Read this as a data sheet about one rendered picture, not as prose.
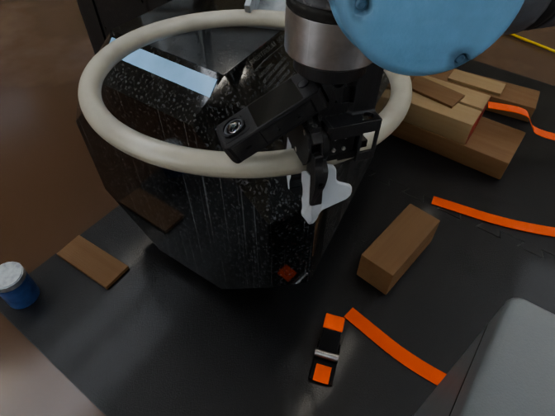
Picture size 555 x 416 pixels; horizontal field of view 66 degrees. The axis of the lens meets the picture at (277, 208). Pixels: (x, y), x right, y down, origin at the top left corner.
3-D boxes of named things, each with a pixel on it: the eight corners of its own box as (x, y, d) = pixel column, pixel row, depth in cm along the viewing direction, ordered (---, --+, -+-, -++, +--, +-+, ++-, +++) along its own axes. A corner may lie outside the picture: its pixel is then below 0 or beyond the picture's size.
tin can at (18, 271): (2, 295, 141) (-18, 274, 131) (32, 277, 146) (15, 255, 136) (15, 315, 137) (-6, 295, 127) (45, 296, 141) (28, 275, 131)
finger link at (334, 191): (353, 227, 53) (359, 163, 48) (310, 238, 52) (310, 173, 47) (343, 214, 56) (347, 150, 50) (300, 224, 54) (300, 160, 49)
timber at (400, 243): (386, 295, 141) (392, 276, 132) (355, 274, 147) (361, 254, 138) (431, 241, 156) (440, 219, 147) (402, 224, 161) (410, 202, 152)
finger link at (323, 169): (327, 210, 49) (329, 139, 43) (315, 213, 48) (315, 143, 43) (311, 188, 52) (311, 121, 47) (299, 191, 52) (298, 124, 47)
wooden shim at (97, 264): (57, 256, 152) (55, 253, 150) (80, 237, 157) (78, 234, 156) (107, 290, 143) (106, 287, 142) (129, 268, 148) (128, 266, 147)
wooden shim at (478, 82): (447, 80, 210) (448, 78, 209) (453, 71, 216) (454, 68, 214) (499, 96, 201) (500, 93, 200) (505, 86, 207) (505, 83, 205)
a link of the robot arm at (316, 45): (308, 31, 34) (270, -13, 40) (304, 87, 37) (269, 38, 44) (408, 18, 36) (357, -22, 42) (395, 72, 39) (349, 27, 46)
